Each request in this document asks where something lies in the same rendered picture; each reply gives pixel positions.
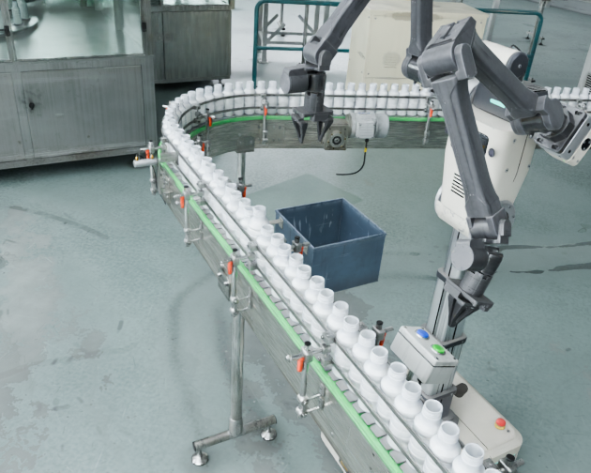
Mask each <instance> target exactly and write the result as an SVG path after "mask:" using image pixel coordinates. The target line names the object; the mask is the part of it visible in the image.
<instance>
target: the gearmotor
mask: <svg viewBox="0 0 591 473"><path fill-rule="evenodd" d="M388 132H389V118H388V115H387V114H374V113H349V114H346V116H345V118H334V121H333V123H332V125H331V126H330V128H329V129H328V130H327V132H326V134H325V135H324V137H323V139H322V141H321V144H322V148H323V149H324V150H346V146H347V138H357V139H365V142H366V145H365V150H364V152H365V153H364V161H363V165H362V167H361V168H360V169H359V170H358V171H356V172H354V173H351V174H336V175H353V174H356V173H358V172H359V171H361V170H362V168H363V167H364V164H365V159H366V152H367V143H368V141H369V139H372V138H386V137H387V135H388Z"/></svg>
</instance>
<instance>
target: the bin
mask: <svg viewBox="0 0 591 473"><path fill-rule="evenodd" d="M275 212H276V219H275V220H273V221H269V223H270V224H271V225H272V224H275V233H280V234H283V235H284V237H285V238H286V240H287V242H286V244H289V245H291V246H292V241H293V240H295V236H300V240H299V242H300V243H305V242H309V243H310V246H306V247H304V249H303V253H302V255H303V265H307V266H310V267H311V276H312V277H313V276H321V277H323V278H324V279H325V288H326V289H330V290H332V291H333V292H334V293H335V292H338V291H341V290H345V289H349V288H353V287H357V286H360V285H364V284H368V283H372V282H378V278H379V272H380V266H381V261H382V255H383V249H384V244H385V238H386V232H385V231H384V230H383V229H382V228H380V227H379V226H378V225H377V224H376V223H374V222H373V221H372V220H370V219H369V218H368V217H367V216H366V215H364V214H363V213H362V212H361V211H359V210H358V209H357V208H356V207H355V206H353V205H352V204H351V203H349V202H348V201H347V200H346V199H345V198H343V197H342V198H337V199H332V200H326V201H321V202H316V203H310V204H305V205H300V206H289V207H285V208H279V209H275ZM325 288H324V289H325Z"/></svg>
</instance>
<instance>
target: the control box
mask: <svg viewBox="0 0 591 473"><path fill-rule="evenodd" d="M418 329H423V330H425V331H426V332H428V331H427V330H426V329H425V328H423V327H407V326H401V328H400V329H399V332H398V333H397V335H396V337H395V339H394V341H393V343H392V345H391V346H390V349H391V350H392V351H393V352H394V353H395V354H396V355H397V356H398V357H399V358H400V359H401V361H402V362H403V363H404V364H405V365H406V366H407V367H408V368H409V369H410V370H409V372H408V375H407V376H406V380H407V381H411V380H412V378H413V376H414V374H415V376H416V377H417V381H418V384H419V385H420V386H421V383H422V384H446V382H447V381H448V379H449V377H450V376H451V374H452V372H453V370H454V369H455V366H456V365H457V363H458V361H457V360H456V359H455V358H454V357H453V356H452V355H451V354H450V353H449V352H448V351H447V350H446V349H445V348H444V346H442V345H441V344H440V343H439V342H437V341H436V340H435V339H434V338H433V336H432V335H431V334H430V333H429V332H428V334H429V337H428V338H424V337H422V336H420V335H419V334H418V333H417V330H418ZM434 344H439V345H441V346H442V347H443V348H444V349H445V352H444V353H439V352H437V351H435V350H434V349H433V348H432V346H433V345H434Z"/></svg>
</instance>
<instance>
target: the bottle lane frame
mask: <svg viewBox="0 0 591 473"><path fill-rule="evenodd" d="M163 169H164V172H165V175H166V176H167V177H168V179H169V181H170V189H171V191H172V192H173V193H170V201H171V203H170V204H169V202H168V201H167V199H166V198H165V202H166V204H167V206H168V207H169V208H170V209H171V210H172V212H173V213H174V215H175V217H176V218H177V220H178V221H179V223H180V224H181V226H182V227H183V229H184V228H185V207H184V208H181V205H180V198H174V195H177V194H182V190H183V189H184V186H183V184H181V182H180V180H178V178H177V176H175V175H174V173H173V172H172V169H170V168H169V166H168V165H166V164H163ZM192 197H193V196H191V197H190V200H189V228H190V230H191V229H197V228H199V227H200V224H199V222H200V220H201V222H202V229H200V230H198V231H192V232H191V234H190V239H191V240H193V239H197V238H200V235H199V233H200V231H201V232H202V236H203V239H200V240H198V241H193V244H194V245H195V247H196V248H197V250H198V251H199V253H200V254H201V255H202V257H203V258H204V259H205V261H206V262H207V264H208V265H209V267H210V268H211V270H212V271H213V273H214V274H215V276H216V277H217V278H218V268H219V267H220V268H222V269H223V270H224V272H225V273H226V274H227V276H228V277H229V281H230V296H231V295H232V274H228V265H227V263H226V264H221V263H220V260H224V259H228V258H230V253H232V252H233V250H232V249H231V247H230V246H231V245H228V243H227V242H226V240H227V239H226V240H225V239H224V238H223V237H222V236H221V234H220V233H219V231H218V230H219V229H216V227H215V226H214V224H212V222H211V221H210V219H209V218H208V217H207V216H206V215H205V214H204V212H203V211H202V210H201V209H200V207H199V206H198V205H197V203H196V201H194V200H193V198H192ZM253 276H255V275H251V274H250V272H249V270H248V269H247V268H246V267H245V266H244V263H242V262H241V261H240V265H239V266H237V294H236V295H237V296H238V298H242V297H246V296H248V295H249V286H250V288H251V289H252V296H251V297H249V298H245V299H241V300H240V301H239V303H238V304H237V309H238V310H239V309H243V308H247V307H249V303H248V301H249V299H250V300H251V309H247V310H246V311H242V312H241V314H242V315H243V317H244V318H245V320H246V321H247V323H248V324H249V325H250V327H251V329H252V330H253V332H254V333H255V335H256V336H257V338H258V339H259V341H260V342H261V344H262V345H263V347H264V348H265V350H266V351H267V353H268V354H269V356H270V357H271V358H272V359H273V361H274V362H275V364H276V365H277V367H278V368H279V369H280V371H281V373H282V374H283V376H284V377H285V379H286V380H287V382H288V383H289V385H290V386H291V388H292V389H293V391H294V392H295V394H296V395H298V394H299V392H300V382H301V373H302V371H301V372H298V371H297V360H293V361H290V360H289V357H291V356H293V355H297V354H300V347H301V346H303V345H304V343H303V341H302V340H301V339H300V338H299V336H300V335H302V334H299V335H298V334H296V332H295V331H294V329H293V327H291V326H290V324H289V323H288V322H287V319H288V318H284V316H283V315H282V314H281V313H280V312H281V311H279V310H278V308H277V307H276V306H275V304H276V303H273V302H272V301H271V299H270V298H269V297H270V296H268V295H267V294H266V293H265V291H264V290H265V289H263V288H262V287H261V286H260V285H259V282H257V281H256V280H255V279H254V278H253ZM294 327H295V326H294ZM328 372H330V371H325V369H324V368H323V367H322V365H321V362H320V361H318V360H317V359H316V358H315V356H313V361H312V362H310V363H309V372H308V381H307V390H306V395H307V396H308V397H311V396H313V395H316V394H319V393H320V386H321V383H322V384H323V385H324V387H325V396H324V397H323V396H321V398H322V399H323V400H324V403H323V409H321V408H319V409H317V410H314V411H311V412H310V413H309V414H310V415H311V417H312V418H313V420H314V421H315V423H316V424H317V426H318V427H319V429H320V430H321V432H322V433H323V435H324V436H325V438H326V439H327V441H328V442H329V444H330V445H331V447H332V448H333V450H334V451H335V452H336V453H337V455H338V456H339V458H340V459H341V461H342V462H343V464H344V465H345V467H346V468H347V470H348V471H349V473H403V472H402V470H401V469H400V466H401V465H402V464H404V463H401V464H397V463H396V462H395V461H394V460H393V458H392V457H391V456H390V454H389V453H390V452H391V451H393V450H386V449H385V448H384V446H383V445H382V444H381V442H380V439H381V438H383V436H382V437H376V436H375V435H374V433H373V432H372V431H371V429H370V428H371V426H372V425H367V424H366V423H365V421H364V420H363V419H362V418H361V415H362V414H364V413H360V414H358V413H357V412H356V410H355V409H354V408H353V406H352V404H353V403H355V402H351V403H350V402H349V401H348V400H347V399H346V397H345V396H344V395H343V393H344V392H346V391H341V390H340V389H339V388H338V387H337V385H336V382H338V381H340V380H338V381H333V380H332V379H331V377H330V376H329V375H328ZM373 425H374V424H373Z"/></svg>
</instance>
